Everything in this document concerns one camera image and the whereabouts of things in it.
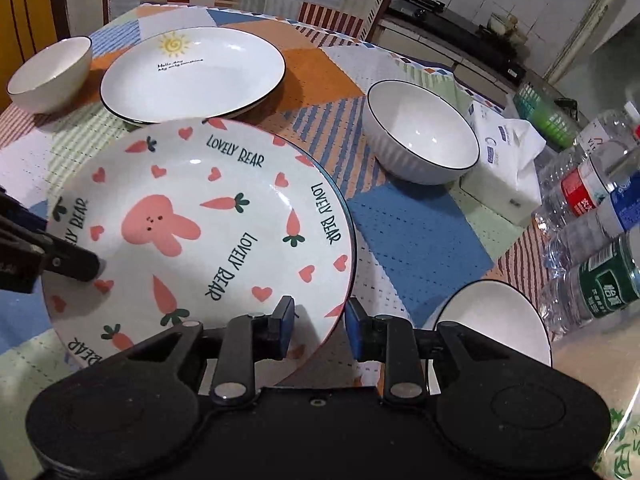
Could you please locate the green label water bottle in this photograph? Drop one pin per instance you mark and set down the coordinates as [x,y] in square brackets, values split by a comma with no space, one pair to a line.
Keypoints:
[595,285]

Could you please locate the red label water bottle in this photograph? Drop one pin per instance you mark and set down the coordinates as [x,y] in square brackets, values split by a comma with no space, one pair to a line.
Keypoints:
[575,187]

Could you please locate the small plain white bowl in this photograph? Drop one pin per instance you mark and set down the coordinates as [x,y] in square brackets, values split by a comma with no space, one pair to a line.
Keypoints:
[47,77]

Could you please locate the smooth white bowl black rim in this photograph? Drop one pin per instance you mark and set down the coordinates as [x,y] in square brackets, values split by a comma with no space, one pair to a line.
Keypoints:
[495,315]

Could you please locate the ribbed white bowl black rim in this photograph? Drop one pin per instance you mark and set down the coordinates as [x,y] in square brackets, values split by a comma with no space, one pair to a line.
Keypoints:
[420,135]

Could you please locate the white label water bottle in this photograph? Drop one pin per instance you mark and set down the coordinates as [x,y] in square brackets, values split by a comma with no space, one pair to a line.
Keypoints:
[607,127]

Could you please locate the black gas stove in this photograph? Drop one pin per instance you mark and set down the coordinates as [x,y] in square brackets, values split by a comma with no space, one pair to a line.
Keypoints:
[445,22]

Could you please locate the colourful patchwork tablecloth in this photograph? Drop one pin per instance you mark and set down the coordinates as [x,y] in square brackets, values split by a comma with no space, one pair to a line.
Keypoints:
[410,240]

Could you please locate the white plate with sun print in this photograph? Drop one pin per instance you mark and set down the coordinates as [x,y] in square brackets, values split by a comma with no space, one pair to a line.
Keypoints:
[200,75]

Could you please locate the green plastic basket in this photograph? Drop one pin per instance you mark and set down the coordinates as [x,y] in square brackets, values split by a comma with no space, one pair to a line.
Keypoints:
[542,112]

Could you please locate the white bag with green print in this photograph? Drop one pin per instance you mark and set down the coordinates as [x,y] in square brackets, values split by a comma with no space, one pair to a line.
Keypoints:
[625,447]

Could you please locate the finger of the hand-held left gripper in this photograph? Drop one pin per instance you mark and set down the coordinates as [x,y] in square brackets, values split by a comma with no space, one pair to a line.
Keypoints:
[70,262]

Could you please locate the pink rabbit carrot print plate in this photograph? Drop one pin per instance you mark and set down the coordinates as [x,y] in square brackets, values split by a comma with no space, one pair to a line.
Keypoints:
[200,220]

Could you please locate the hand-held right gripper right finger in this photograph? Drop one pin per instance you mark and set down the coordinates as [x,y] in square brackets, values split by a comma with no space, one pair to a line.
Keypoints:
[356,330]

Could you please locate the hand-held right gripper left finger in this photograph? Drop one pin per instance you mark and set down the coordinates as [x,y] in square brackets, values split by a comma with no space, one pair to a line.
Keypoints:
[284,327]

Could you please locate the blue label water bottle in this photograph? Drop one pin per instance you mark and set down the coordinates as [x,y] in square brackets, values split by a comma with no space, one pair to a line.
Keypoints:
[600,222]

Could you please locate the white tissue pack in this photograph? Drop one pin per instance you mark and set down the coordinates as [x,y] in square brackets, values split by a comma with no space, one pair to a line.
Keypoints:
[505,170]

